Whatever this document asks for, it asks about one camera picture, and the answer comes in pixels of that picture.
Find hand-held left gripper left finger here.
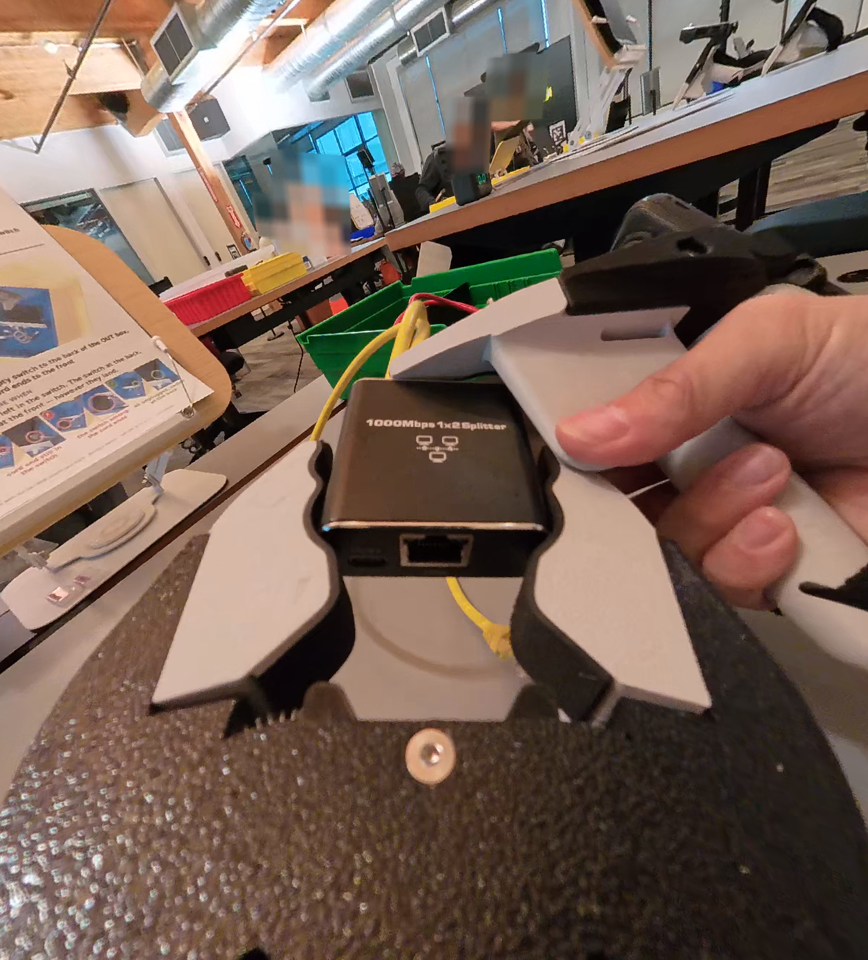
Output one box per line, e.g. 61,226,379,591
150,441,358,715

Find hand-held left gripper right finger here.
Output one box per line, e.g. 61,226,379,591
510,448,712,727

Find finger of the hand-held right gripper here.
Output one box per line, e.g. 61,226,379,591
389,277,571,385

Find yellow ethernet cable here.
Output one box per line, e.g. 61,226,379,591
311,298,516,663

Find green plastic bin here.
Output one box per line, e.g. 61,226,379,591
296,248,563,392

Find black ethernet splitter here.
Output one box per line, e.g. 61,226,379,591
319,378,553,579

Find slanted board on white arm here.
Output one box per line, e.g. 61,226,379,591
575,0,650,145

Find person's right hand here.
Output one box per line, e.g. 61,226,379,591
555,288,868,614

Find white stand base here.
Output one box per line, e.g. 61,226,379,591
2,470,229,630

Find grey desk with wooden edge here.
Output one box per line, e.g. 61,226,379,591
186,237,387,339
384,30,868,253

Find black chair armrest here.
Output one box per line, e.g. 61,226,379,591
749,187,868,249

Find white papers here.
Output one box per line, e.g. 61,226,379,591
567,120,669,156

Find yellow plastic bin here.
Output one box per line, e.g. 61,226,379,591
242,252,308,296

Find black monitor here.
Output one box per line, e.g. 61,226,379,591
527,36,579,132

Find red plastic bin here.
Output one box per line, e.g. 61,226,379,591
161,273,249,326

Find printed instruction sheet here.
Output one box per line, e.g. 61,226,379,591
0,146,214,553

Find silver ventilation duct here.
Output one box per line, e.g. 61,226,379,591
140,0,481,115

